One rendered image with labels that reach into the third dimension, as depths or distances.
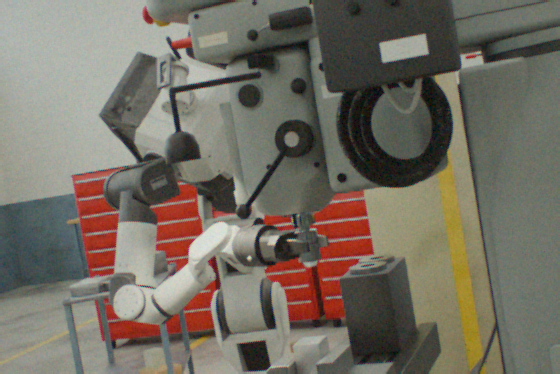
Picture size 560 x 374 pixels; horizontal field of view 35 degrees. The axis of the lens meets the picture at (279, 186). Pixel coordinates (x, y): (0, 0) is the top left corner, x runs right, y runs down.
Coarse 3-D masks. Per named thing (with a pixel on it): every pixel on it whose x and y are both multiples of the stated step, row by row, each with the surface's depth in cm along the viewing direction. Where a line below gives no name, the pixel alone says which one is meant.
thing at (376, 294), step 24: (360, 264) 218; (384, 264) 212; (360, 288) 209; (384, 288) 208; (408, 288) 226; (360, 312) 210; (384, 312) 208; (408, 312) 222; (360, 336) 211; (384, 336) 209; (408, 336) 218
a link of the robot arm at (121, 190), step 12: (120, 180) 210; (132, 180) 206; (108, 192) 213; (120, 192) 209; (132, 192) 206; (120, 204) 208; (132, 204) 206; (144, 204) 206; (120, 216) 207; (132, 216) 205; (144, 216) 206; (156, 216) 209
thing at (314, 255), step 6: (306, 240) 178; (312, 240) 178; (312, 246) 178; (318, 246) 180; (306, 252) 178; (312, 252) 178; (318, 252) 179; (300, 258) 179; (306, 258) 178; (312, 258) 178; (318, 258) 179
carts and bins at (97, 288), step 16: (160, 256) 502; (160, 272) 501; (176, 272) 533; (80, 288) 466; (96, 288) 465; (64, 304) 456; (80, 352) 461; (112, 352) 535; (144, 352) 486; (160, 352) 483; (176, 352) 534; (80, 368) 458; (112, 368) 521; (128, 368) 514; (144, 368) 483; (160, 368) 477; (176, 368) 477; (192, 368) 535
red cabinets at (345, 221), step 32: (96, 192) 716; (192, 192) 695; (352, 192) 643; (96, 224) 718; (160, 224) 703; (192, 224) 698; (288, 224) 670; (320, 224) 657; (352, 224) 646; (96, 256) 721; (352, 256) 649; (288, 288) 676; (320, 288) 665; (192, 320) 705
